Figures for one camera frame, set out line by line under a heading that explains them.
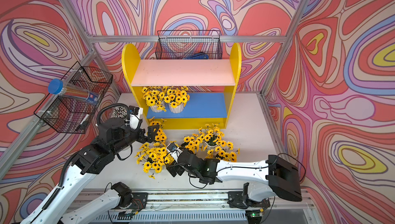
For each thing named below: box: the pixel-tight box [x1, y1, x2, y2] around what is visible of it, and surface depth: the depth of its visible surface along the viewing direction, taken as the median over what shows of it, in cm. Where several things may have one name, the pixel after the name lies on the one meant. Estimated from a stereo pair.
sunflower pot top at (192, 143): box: [181, 133, 203, 154], surface depth 80 cm
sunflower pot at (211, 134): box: [198, 123, 225, 149], surface depth 84 cm
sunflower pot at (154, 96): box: [141, 86, 168, 113], surface depth 82 cm
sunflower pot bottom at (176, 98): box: [164, 86, 191, 114], surface depth 82 cm
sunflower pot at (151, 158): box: [134, 142, 166, 180], surface depth 75 cm
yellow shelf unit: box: [121, 42, 243, 129], surface depth 80 cm
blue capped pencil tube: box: [47, 78, 100, 105], surface depth 68 cm
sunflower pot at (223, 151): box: [205, 140, 241, 163], surface depth 78 cm
